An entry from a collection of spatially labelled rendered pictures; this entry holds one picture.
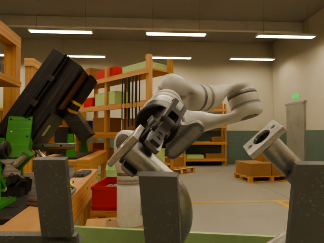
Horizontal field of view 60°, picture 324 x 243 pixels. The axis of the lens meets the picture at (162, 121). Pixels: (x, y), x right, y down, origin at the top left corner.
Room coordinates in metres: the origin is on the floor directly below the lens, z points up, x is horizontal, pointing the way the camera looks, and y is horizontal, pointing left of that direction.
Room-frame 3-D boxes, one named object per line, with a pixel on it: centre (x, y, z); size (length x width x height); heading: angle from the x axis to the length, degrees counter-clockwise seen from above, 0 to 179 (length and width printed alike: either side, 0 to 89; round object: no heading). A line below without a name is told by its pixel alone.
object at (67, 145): (1.58, 0.69, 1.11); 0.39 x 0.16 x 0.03; 96
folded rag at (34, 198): (1.15, 0.48, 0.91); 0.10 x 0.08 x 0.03; 64
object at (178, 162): (8.32, -0.29, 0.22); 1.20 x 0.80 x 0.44; 134
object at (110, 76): (4.89, 0.82, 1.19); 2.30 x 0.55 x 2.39; 44
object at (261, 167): (7.16, -2.57, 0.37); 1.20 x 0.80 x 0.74; 102
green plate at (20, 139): (1.42, 0.71, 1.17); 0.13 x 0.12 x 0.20; 6
